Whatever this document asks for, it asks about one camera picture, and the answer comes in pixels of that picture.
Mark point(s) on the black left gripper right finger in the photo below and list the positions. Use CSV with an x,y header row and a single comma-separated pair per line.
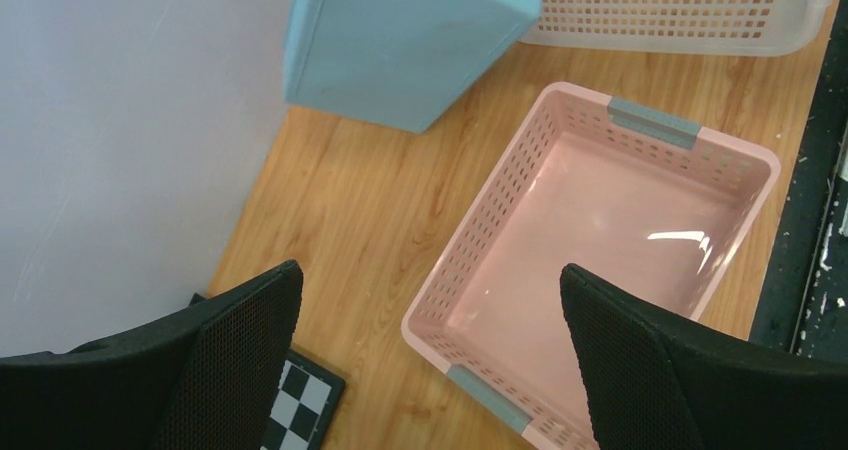
x,y
657,380

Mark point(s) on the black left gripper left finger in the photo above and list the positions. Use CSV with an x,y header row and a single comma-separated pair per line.
x,y
204,377

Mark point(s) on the pink perforated tray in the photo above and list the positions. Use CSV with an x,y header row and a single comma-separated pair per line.
x,y
653,203

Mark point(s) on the large white perforated basket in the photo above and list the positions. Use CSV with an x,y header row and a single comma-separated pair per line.
x,y
756,28

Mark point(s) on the blue perforated tray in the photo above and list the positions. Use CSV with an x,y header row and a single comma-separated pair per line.
x,y
396,63

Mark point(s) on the black white checkerboard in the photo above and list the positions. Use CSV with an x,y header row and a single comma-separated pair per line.
x,y
307,398

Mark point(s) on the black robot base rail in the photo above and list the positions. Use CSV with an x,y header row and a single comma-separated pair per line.
x,y
802,307

